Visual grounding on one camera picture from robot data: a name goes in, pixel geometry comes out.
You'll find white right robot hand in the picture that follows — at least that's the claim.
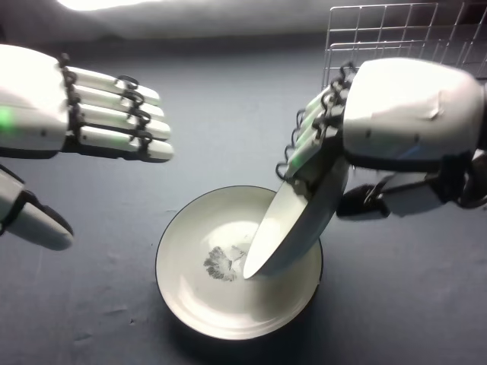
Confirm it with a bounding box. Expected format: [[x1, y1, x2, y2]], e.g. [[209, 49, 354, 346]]
[[275, 59, 487, 220]]

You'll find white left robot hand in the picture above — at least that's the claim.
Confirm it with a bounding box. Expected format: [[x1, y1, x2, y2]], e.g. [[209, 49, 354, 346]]
[[0, 44, 175, 252]]

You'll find white plate with black rim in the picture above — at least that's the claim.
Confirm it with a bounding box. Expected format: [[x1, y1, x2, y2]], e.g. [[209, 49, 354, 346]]
[[154, 185, 324, 341], [243, 150, 349, 281]]

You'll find silver wire dish rack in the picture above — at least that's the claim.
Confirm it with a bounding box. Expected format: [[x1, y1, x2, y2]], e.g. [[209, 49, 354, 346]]
[[323, 2, 487, 83]]

